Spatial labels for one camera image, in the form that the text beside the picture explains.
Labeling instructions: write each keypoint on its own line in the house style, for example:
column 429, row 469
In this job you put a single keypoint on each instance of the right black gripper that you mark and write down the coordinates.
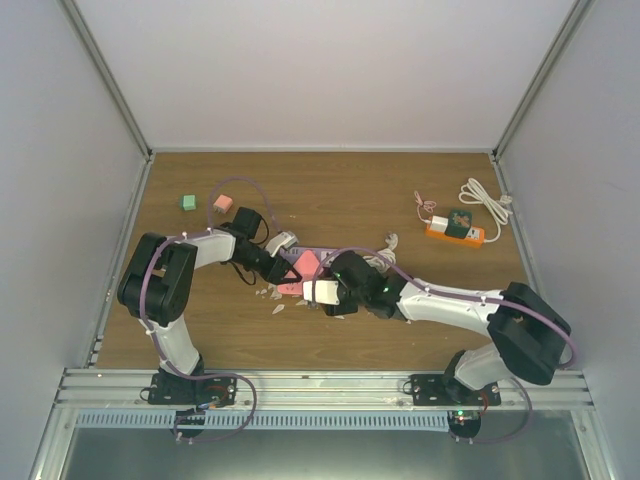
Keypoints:
column 336, row 312

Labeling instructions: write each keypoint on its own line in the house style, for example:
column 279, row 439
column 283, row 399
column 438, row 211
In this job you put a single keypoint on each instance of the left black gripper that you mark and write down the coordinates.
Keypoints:
column 273, row 273

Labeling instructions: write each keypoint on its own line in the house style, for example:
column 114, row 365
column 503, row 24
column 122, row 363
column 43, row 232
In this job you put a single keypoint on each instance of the purple power strip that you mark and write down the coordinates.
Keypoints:
column 295, row 252

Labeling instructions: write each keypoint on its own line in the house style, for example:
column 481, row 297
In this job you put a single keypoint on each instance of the pink triangular socket adapter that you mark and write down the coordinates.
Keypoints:
column 306, row 266

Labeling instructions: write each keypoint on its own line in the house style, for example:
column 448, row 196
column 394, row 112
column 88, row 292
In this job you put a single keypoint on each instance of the pink cylindrical plug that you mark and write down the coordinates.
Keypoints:
column 222, row 204

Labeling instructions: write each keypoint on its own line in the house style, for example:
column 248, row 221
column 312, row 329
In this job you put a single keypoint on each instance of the green plug adapter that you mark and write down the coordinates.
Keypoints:
column 188, row 202

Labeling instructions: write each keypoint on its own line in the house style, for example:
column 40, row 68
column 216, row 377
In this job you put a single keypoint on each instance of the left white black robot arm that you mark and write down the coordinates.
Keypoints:
column 156, row 284

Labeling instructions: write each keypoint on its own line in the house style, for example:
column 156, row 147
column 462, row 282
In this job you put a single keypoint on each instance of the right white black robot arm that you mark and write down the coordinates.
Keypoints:
column 527, row 337

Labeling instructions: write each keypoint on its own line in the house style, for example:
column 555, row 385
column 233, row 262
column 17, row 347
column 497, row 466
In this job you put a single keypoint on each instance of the white charger plug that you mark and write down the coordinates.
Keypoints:
column 439, row 224

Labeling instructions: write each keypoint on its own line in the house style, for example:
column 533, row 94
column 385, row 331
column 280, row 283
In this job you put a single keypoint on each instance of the dark green cube adapter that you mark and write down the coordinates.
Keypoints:
column 460, row 223

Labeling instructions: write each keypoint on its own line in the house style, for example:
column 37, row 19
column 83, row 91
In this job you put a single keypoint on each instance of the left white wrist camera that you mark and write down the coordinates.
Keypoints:
column 283, row 240

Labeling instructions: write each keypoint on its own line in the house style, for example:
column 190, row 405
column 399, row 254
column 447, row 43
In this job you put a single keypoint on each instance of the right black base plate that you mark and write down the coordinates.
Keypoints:
column 430, row 390

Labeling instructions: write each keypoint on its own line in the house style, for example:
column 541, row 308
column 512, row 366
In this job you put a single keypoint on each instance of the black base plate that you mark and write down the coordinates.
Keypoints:
column 430, row 390
column 169, row 389

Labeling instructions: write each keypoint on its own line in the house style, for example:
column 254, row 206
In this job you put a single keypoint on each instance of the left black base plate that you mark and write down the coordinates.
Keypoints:
column 169, row 389

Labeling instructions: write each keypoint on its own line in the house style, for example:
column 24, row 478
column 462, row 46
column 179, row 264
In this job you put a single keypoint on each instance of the aluminium front rail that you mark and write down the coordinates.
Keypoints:
column 315, row 390

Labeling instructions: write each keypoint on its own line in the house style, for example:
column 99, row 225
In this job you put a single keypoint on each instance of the grey slotted cable duct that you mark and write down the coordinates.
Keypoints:
column 267, row 420

